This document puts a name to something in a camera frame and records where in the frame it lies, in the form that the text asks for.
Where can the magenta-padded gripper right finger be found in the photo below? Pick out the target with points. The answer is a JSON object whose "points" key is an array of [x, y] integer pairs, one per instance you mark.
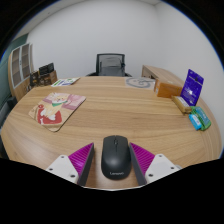
{"points": [[161, 165]]}

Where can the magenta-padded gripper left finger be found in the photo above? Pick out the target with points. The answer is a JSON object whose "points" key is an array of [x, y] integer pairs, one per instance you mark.
{"points": [[60, 165]]}

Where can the black computer mouse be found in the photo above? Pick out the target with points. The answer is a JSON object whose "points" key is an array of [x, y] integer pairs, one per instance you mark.
{"points": [[115, 156]]}

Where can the cartoon dog print mouse pad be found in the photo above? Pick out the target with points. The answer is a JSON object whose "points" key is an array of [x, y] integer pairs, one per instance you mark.
{"points": [[55, 110]]}

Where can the small blue box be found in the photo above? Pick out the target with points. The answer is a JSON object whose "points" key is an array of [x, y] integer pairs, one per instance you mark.
{"points": [[195, 122]]}

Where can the green flat box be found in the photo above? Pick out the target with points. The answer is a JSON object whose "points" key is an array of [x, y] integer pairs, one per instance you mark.
{"points": [[202, 117]]}

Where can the tan flat box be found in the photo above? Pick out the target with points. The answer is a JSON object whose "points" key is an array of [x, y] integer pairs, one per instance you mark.
{"points": [[181, 104]]}

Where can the dark sofa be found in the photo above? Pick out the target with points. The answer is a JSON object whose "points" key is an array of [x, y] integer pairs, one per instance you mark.
{"points": [[6, 111]]}

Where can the orange-brown cardboard box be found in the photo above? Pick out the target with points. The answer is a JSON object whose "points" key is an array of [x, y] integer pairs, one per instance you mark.
{"points": [[168, 89]]}

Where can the purple packet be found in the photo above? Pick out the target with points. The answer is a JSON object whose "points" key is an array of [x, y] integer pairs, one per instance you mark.
{"points": [[192, 87]]}

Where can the white sticker sheet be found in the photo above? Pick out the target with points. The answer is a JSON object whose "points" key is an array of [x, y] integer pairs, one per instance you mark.
{"points": [[65, 81]]}

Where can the large brown printed carton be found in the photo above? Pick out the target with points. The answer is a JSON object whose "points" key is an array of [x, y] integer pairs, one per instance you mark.
{"points": [[46, 78]]}

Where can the wooden side desk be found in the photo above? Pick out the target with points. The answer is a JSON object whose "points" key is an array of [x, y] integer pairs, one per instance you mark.
{"points": [[160, 72]]}

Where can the black box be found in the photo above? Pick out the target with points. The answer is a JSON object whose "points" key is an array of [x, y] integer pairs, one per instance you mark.
{"points": [[46, 68]]}

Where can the wooden glass-door shelf cabinet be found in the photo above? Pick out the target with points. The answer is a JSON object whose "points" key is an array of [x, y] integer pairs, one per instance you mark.
{"points": [[19, 70]]}

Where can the black mesh office chair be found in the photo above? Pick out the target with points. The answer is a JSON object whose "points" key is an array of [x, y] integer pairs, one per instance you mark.
{"points": [[110, 65]]}

